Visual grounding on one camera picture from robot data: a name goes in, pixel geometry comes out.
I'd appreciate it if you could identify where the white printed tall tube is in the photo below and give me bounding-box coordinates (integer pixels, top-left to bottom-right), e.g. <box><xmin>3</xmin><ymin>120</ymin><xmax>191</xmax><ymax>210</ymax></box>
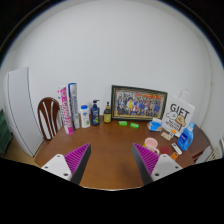
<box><xmin>67</xmin><ymin>82</ymin><xmax>81</xmax><ymax>130</ymax></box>

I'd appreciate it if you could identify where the green plastic crate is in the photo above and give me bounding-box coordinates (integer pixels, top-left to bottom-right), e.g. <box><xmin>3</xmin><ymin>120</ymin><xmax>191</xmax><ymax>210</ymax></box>
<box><xmin>0</xmin><ymin>109</ymin><xmax>14</xmax><ymax>156</ymax></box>

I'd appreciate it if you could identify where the white paper gift bag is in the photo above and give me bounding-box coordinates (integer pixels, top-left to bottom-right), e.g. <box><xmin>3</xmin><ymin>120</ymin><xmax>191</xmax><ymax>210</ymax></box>
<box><xmin>161</xmin><ymin>89</ymin><xmax>196</xmax><ymax>138</ymax></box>

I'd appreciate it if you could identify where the white remote control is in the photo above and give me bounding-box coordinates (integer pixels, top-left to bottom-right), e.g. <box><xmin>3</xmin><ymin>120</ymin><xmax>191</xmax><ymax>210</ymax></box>
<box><xmin>171</xmin><ymin>142</ymin><xmax>183</xmax><ymax>156</ymax></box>

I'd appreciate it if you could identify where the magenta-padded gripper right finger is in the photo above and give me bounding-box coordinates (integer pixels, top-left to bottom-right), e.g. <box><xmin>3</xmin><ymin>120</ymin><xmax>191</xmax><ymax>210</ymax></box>
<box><xmin>131</xmin><ymin>143</ymin><xmax>184</xmax><ymax>186</ymax></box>

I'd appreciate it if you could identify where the small patterned pouch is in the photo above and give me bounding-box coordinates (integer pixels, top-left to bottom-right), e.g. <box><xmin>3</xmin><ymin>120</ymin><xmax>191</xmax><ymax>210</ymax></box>
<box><xmin>160</xmin><ymin>131</ymin><xmax>173</xmax><ymax>141</ymax></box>

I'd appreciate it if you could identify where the pink ceramic mug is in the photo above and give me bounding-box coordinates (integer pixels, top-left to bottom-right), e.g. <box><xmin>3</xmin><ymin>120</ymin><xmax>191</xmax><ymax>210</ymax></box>
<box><xmin>143</xmin><ymin>137</ymin><xmax>161</xmax><ymax>156</ymax></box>

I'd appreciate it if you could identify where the amber pump bottle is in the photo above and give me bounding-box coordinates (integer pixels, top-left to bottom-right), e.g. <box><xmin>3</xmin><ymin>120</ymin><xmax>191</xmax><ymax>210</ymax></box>
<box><xmin>103</xmin><ymin>101</ymin><xmax>113</xmax><ymax>124</ymax></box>

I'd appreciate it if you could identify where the brown wooden chair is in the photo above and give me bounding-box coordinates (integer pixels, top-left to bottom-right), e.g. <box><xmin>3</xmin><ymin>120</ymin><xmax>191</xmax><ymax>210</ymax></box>
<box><xmin>37</xmin><ymin>96</ymin><xmax>64</xmax><ymax>141</ymax></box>

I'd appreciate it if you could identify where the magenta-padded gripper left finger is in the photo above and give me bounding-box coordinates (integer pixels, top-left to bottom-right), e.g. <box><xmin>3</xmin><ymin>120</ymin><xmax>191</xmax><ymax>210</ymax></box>
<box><xmin>40</xmin><ymin>143</ymin><xmax>92</xmax><ymax>186</ymax></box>

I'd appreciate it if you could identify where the white shampoo bottle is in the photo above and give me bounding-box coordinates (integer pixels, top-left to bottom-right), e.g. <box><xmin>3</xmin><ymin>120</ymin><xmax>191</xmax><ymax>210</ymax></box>
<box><xmin>79</xmin><ymin>104</ymin><xmax>91</xmax><ymax>129</ymax></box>

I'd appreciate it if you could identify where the dark blue pump bottle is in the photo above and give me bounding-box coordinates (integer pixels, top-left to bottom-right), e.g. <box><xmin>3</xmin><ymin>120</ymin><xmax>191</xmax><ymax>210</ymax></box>
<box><xmin>90</xmin><ymin>99</ymin><xmax>101</xmax><ymax>127</ymax></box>

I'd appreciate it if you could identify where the blue detergent bottle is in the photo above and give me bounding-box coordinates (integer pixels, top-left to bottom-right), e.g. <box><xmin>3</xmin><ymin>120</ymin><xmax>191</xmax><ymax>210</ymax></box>
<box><xmin>176</xmin><ymin>121</ymin><xmax>196</xmax><ymax>152</ymax></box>

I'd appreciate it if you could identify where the framed group photo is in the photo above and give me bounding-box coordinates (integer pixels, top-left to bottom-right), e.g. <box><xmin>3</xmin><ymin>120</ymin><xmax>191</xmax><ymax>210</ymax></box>
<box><xmin>110</xmin><ymin>84</ymin><xmax>168</xmax><ymax>122</ymax></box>

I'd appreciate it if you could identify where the pink printed tall tube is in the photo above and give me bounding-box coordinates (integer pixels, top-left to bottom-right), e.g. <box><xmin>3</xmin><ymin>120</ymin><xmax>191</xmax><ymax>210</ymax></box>
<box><xmin>57</xmin><ymin>85</ymin><xmax>74</xmax><ymax>136</ymax></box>

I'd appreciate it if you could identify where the white radiator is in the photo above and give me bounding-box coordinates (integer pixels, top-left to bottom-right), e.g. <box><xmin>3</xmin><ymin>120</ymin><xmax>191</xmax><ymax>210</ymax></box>
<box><xmin>196</xmin><ymin>136</ymin><xmax>224</xmax><ymax>164</ymax></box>

